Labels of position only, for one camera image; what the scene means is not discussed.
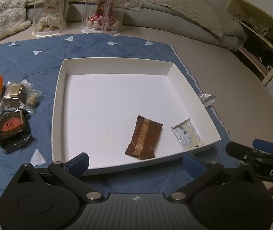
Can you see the white labelled snack packet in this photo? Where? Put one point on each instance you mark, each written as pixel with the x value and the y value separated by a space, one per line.
pixel 187 135

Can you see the dark red-label snack packet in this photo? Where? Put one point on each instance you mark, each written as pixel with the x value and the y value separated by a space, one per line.
pixel 14 131

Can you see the beige textured pillow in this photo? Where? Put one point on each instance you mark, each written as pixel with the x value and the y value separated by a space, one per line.
pixel 201 12

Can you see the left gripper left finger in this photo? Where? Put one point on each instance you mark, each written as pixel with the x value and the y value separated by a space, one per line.
pixel 69 173

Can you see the brown striped snack packet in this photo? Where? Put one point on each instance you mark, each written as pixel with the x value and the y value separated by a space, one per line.
pixel 144 139

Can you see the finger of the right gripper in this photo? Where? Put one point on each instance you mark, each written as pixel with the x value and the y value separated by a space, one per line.
pixel 263 145
pixel 246 154

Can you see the silver crumpled wrapper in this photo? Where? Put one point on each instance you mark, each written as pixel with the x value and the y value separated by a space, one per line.
pixel 207 99

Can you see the wooden bedside shelf right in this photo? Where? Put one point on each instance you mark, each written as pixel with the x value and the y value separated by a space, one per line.
pixel 257 51

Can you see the pink doll in clear case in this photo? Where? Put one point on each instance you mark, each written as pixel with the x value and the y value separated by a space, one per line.
pixel 103 16

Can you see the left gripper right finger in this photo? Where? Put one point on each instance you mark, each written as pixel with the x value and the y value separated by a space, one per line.
pixel 204 175

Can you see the clear green candy packet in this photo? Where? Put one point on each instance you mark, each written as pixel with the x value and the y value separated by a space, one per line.
pixel 32 101

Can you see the white shallow box tray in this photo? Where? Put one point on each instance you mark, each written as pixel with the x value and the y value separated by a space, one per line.
pixel 97 102

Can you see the cream doll in clear case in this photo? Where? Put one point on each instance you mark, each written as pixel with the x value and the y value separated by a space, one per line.
pixel 50 17

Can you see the grey bedding roll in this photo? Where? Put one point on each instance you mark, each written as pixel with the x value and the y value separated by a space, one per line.
pixel 160 18

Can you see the blue quilted mat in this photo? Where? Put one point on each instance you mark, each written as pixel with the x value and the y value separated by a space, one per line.
pixel 38 61

